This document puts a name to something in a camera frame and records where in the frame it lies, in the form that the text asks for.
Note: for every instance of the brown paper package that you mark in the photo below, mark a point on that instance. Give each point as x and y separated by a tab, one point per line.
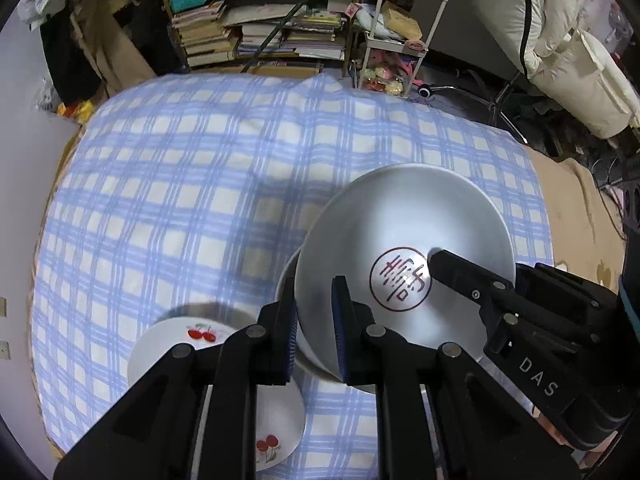
400	22

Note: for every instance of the tall stack of books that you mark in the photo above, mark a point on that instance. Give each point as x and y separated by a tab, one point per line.
205	35

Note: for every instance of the yellow snack bag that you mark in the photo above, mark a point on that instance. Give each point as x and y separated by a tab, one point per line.
77	110

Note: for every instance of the person's right hand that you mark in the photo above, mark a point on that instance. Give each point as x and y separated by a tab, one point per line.
550	425

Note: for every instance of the wooden bookshelf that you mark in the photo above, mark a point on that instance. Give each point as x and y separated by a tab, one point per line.
162	20

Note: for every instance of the bag of sweets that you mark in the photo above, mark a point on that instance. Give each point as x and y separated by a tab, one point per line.
380	77

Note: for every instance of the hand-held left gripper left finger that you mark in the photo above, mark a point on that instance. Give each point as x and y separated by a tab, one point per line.
287	342

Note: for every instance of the white down jacket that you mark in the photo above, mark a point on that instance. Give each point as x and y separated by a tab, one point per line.
575	35

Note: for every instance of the white cherry print plate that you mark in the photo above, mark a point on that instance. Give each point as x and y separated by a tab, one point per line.
280	415

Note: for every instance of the green pole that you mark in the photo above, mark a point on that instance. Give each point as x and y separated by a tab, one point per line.
280	27

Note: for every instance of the red patterned bowl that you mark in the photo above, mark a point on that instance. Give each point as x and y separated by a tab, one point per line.
315	366

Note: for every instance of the blue checked tablecloth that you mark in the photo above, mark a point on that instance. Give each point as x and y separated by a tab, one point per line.
175	200

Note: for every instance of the brown cardboard sheet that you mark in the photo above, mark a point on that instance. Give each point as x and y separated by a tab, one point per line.
120	50

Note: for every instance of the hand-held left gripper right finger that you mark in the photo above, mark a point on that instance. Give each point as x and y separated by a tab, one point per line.
342	332

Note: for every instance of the white bowl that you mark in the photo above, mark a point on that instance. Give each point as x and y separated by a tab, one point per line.
400	210

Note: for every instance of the black folding stand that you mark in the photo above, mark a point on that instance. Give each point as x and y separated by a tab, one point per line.
500	105

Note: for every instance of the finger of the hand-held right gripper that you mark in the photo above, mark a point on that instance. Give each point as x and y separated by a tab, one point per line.
465	280

